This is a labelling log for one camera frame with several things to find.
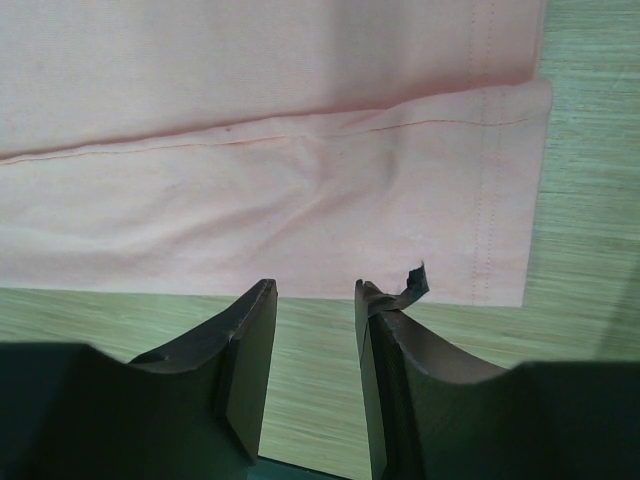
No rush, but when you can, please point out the pink t shirt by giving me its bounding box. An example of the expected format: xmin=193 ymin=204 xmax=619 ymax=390
xmin=1 ymin=1 xmax=552 ymax=306

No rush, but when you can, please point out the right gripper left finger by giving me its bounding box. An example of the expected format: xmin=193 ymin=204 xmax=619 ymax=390
xmin=1 ymin=279 xmax=278 ymax=479

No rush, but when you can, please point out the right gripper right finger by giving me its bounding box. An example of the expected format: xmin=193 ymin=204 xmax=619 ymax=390
xmin=354 ymin=268 xmax=639 ymax=479

